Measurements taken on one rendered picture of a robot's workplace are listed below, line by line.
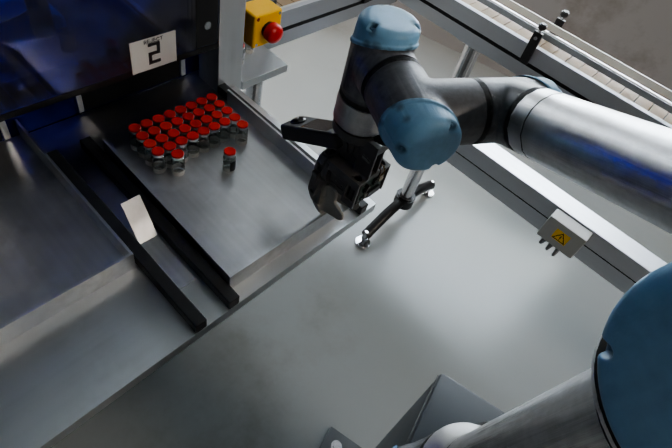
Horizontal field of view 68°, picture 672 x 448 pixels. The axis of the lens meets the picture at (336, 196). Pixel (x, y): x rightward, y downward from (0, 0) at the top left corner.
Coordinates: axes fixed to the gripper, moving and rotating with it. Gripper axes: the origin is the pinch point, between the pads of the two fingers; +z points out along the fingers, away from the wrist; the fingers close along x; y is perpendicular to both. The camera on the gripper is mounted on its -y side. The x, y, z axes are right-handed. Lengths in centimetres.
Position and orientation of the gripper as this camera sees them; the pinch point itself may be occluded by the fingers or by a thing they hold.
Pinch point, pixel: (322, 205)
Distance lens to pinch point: 82.8
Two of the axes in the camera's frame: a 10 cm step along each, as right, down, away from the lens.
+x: 6.8, -4.5, 5.8
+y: 7.1, 6.1, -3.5
